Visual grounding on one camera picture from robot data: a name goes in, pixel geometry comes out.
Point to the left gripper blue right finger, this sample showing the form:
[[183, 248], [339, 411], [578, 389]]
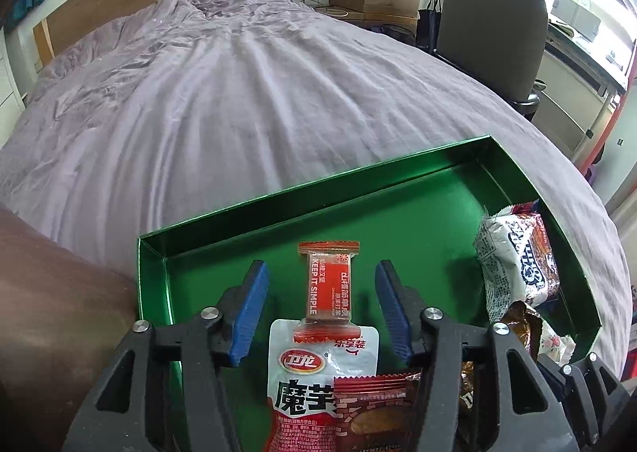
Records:
[[479, 388]]

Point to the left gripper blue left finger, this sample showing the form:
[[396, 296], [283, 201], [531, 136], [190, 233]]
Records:
[[164, 383]]

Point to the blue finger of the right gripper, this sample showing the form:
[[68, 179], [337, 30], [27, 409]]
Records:
[[595, 402]]

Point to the clear pink marshmallow pack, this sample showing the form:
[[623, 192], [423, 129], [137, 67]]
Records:
[[559, 348]]

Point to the brown chocolate snack bag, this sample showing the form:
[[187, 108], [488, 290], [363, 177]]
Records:
[[526, 323]]

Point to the dark red noodle snack packet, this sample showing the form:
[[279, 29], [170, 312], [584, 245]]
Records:
[[375, 413]]

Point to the red white konjac snack pouch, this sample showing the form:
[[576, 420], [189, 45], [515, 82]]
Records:
[[301, 385]]

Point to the blue white wafer pack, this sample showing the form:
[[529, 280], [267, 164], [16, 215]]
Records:
[[516, 257]]

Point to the small red candy bar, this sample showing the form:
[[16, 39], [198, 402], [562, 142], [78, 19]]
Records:
[[328, 315]]

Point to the black copper electric kettle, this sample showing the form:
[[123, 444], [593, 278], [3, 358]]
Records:
[[61, 319]]

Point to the purple bed cover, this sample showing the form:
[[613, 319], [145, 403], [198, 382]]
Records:
[[188, 106]]

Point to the grey office chair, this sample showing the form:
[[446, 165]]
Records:
[[499, 43]]

